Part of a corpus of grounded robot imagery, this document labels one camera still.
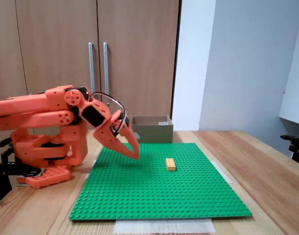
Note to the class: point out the black stand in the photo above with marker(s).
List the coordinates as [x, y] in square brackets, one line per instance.
[297, 147]

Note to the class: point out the black table clamp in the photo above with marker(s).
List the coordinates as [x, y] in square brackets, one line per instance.
[2, 173]

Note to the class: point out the white board panel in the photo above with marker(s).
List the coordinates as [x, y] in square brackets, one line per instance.
[295, 73]

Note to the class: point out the long masking tape strip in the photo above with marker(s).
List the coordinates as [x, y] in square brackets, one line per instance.
[164, 226]

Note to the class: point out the yellow lego block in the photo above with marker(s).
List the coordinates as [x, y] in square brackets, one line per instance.
[171, 164]

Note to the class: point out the brown wooden cabinet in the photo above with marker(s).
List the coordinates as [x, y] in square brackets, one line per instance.
[54, 36]

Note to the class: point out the open cardboard box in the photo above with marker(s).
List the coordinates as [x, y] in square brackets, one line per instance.
[156, 133]

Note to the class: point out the green lego baseplate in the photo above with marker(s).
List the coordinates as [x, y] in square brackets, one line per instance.
[152, 193]

